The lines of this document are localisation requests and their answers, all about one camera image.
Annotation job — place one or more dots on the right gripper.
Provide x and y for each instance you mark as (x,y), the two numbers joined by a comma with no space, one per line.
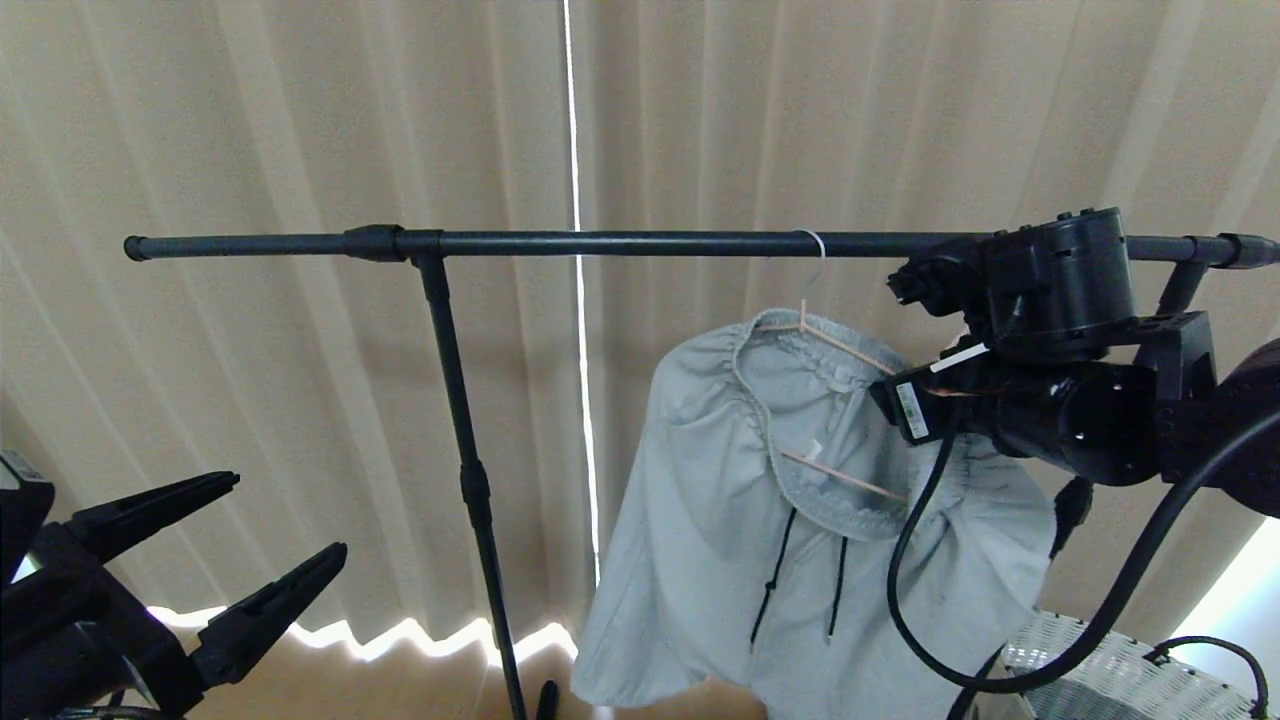
(1060,420)

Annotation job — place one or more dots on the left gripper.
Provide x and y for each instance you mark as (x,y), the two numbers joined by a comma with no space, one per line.
(80,650)

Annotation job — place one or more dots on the pink clothes hanger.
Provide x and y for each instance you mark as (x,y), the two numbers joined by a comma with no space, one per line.
(840,345)

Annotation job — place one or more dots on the pale grey shorts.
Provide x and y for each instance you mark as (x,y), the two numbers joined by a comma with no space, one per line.
(700,520)

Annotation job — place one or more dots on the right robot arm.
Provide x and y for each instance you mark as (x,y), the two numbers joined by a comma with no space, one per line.
(1065,285)

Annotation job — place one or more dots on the white laundry basket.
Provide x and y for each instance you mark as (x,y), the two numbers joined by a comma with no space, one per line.
(1100,680)

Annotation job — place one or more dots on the black clothes rack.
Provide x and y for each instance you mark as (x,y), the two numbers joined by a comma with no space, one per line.
(600,243)

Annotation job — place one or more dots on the beige curtain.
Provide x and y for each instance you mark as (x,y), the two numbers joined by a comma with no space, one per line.
(300,120)

